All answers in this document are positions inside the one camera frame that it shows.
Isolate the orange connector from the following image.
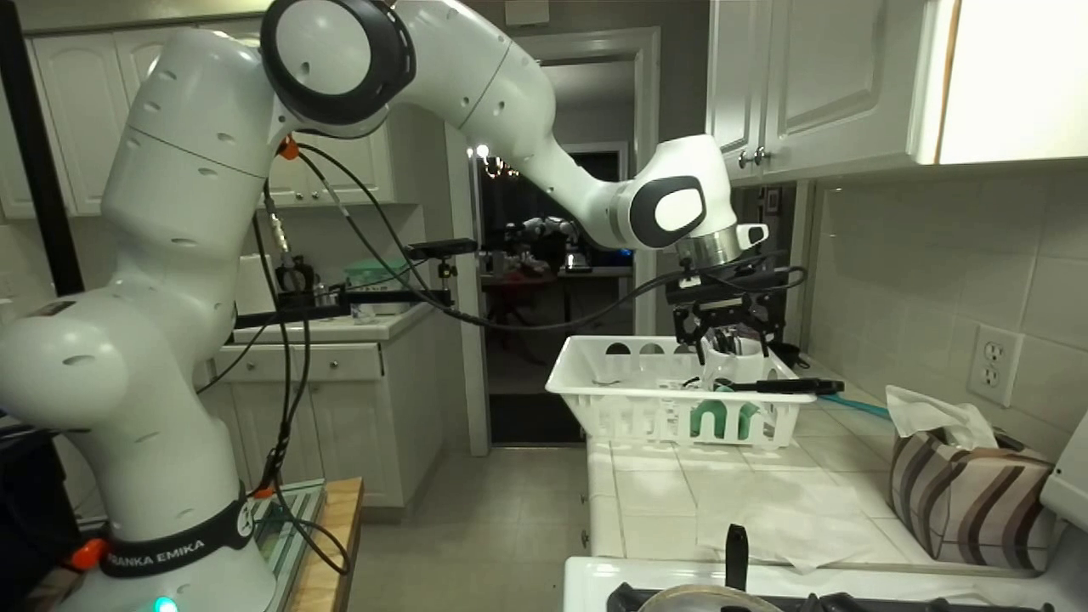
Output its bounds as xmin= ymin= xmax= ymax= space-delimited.
xmin=63 ymin=535 xmax=113 ymax=575

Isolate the long black kitchen utensil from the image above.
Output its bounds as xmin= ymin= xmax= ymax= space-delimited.
xmin=711 ymin=375 xmax=849 ymax=401

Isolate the black camera cable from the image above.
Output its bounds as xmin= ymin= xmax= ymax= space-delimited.
xmin=293 ymin=140 xmax=808 ymax=342

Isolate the black stereo camera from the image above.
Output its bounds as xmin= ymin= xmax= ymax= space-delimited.
xmin=400 ymin=234 xmax=482 ymax=262

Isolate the brown striped towel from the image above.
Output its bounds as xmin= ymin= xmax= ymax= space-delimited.
xmin=887 ymin=423 xmax=1064 ymax=573

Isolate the black hanging cable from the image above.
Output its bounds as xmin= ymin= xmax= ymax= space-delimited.
xmin=197 ymin=180 xmax=354 ymax=575

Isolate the teal plastic strip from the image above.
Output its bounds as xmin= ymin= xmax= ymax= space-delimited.
xmin=813 ymin=392 xmax=897 ymax=427

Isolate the white hanging towel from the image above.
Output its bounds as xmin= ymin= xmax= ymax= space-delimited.
xmin=881 ymin=386 xmax=998 ymax=452

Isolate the white base cabinet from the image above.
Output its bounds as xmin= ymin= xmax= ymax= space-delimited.
xmin=207 ymin=299 xmax=468 ymax=513

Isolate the white utensil holder cup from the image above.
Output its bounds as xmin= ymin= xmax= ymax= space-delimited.
xmin=691 ymin=331 xmax=774 ymax=389

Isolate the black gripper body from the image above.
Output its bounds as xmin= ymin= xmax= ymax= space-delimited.
xmin=677 ymin=297 xmax=778 ymax=342

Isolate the white door frame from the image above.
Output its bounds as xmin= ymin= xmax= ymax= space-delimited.
xmin=440 ymin=28 xmax=667 ymax=460

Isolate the black vertical pole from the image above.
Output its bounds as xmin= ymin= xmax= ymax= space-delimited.
xmin=0 ymin=0 xmax=88 ymax=299

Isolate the silver metal plate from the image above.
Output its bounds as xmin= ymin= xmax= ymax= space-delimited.
xmin=252 ymin=477 xmax=333 ymax=591

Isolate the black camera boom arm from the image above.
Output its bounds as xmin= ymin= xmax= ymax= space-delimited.
xmin=231 ymin=256 xmax=458 ymax=334

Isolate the white plastic dish rack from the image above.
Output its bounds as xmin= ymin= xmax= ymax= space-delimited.
xmin=543 ymin=334 xmax=823 ymax=452

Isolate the white wall power outlet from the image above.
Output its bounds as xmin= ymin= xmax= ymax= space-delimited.
xmin=964 ymin=325 xmax=1027 ymax=411

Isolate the wooden table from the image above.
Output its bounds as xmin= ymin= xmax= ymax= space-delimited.
xmin=281 ymin=472 xmax=366 ymax=612

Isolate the white gas stove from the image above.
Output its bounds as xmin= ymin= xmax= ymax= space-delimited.
xmin=560 ymin=411 xmax=1088 ymax=612

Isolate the green translucent bowl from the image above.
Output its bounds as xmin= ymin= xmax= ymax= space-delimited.
xmin=343 ymin=260 xmax=400 ymax=294

